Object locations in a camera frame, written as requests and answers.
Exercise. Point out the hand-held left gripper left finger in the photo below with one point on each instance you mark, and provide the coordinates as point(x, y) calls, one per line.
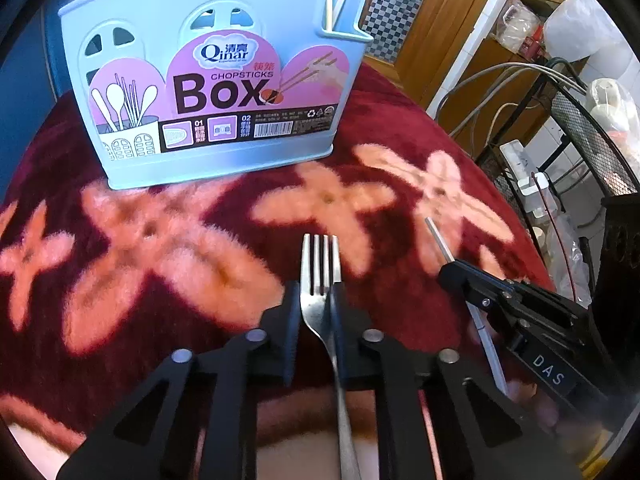
point(290, 340)

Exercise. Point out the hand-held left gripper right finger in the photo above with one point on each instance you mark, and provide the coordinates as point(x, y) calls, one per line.
point(341, 350)

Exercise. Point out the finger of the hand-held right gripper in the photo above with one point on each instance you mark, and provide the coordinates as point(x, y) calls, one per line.
point(460, 277)

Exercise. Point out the metal fork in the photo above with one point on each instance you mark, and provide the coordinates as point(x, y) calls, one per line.
point(317, 310)

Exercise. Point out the light blue utensil holder box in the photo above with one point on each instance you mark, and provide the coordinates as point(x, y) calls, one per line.
point(150, 30)

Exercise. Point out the dark red flowered blanket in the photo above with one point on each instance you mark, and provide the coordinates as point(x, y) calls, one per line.
point(200, 320)

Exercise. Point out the white power strip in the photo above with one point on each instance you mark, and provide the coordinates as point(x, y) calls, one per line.
point(520, 160)

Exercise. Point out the black metal panel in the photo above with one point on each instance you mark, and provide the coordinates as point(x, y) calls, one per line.
point(620, 240)

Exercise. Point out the small white plastic bag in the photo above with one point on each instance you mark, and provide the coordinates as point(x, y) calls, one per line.
point(610, 100)

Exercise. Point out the wooden door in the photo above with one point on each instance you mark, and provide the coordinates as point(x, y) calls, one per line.
point(435, 25)

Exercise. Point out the clear plastic bag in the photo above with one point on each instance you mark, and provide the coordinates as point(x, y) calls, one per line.
point(517, 25)

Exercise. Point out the large white plastic bag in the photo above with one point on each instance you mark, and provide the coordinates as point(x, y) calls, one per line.
point(590, 15)

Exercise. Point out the blue kitchen cabinets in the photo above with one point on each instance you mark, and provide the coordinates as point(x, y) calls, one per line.
point(50, 60)

